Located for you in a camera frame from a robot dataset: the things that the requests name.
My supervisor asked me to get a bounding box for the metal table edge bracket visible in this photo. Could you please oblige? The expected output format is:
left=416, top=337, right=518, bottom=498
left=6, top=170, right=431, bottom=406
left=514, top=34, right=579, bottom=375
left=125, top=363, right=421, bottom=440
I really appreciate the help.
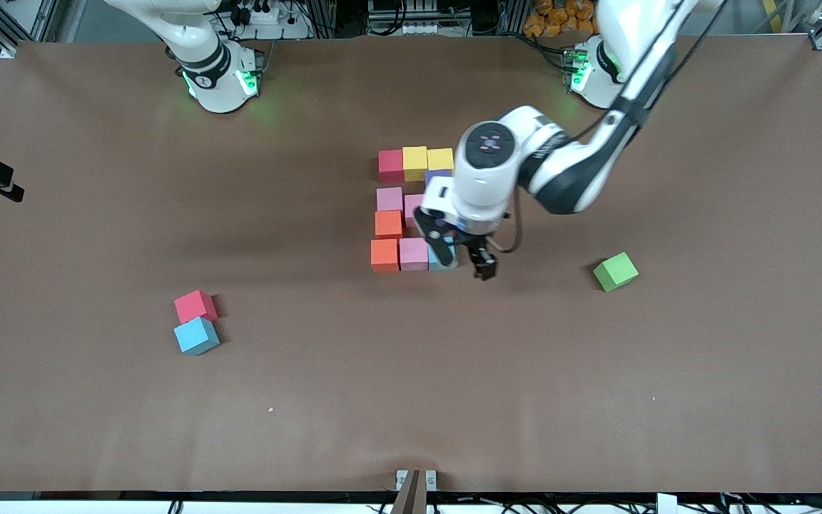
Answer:
left=391, top=469, right=438, bottom=514

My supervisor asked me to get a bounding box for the green foam cube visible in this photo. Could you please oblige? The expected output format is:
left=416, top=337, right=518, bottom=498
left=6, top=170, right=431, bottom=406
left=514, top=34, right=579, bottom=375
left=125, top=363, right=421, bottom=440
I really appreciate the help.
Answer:
left=592, top=251, right=639, bottom=293

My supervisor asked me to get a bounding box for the white power strip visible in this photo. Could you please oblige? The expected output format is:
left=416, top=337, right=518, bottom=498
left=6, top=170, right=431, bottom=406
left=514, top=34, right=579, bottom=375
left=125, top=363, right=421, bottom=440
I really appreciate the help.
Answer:
left=229, top=0, right=312, bottom=41

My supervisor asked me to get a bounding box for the orange snack bag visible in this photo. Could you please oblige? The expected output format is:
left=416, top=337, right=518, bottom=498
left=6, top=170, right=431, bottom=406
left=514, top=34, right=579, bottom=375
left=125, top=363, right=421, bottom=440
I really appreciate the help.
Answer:
left=523, top=0, right=601, bottom=38

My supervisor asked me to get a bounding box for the red foam cube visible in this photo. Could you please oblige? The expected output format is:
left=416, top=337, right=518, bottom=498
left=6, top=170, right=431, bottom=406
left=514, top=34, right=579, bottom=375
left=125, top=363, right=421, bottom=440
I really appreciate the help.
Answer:
left=173, top=289, right=219, bottom=324
left=377, top=148, right=405, bottom=185

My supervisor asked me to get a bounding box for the brown table cover sheet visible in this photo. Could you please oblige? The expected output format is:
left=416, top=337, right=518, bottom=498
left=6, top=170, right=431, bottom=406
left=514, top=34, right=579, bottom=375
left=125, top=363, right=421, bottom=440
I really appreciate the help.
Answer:
left=0, top=34, right=822, bottom=495

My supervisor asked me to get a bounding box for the orange foam cube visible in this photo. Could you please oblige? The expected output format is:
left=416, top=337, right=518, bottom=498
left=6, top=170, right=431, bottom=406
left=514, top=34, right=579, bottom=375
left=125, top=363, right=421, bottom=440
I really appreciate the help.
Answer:
left=370, top=239, right=400, bottom=273
left=374, top=210, right=405, bottom=240

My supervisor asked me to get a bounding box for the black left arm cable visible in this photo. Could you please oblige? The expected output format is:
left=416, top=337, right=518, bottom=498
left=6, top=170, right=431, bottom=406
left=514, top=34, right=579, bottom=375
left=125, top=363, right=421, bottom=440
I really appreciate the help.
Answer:
left=486, top=0, right=729, bottom=254

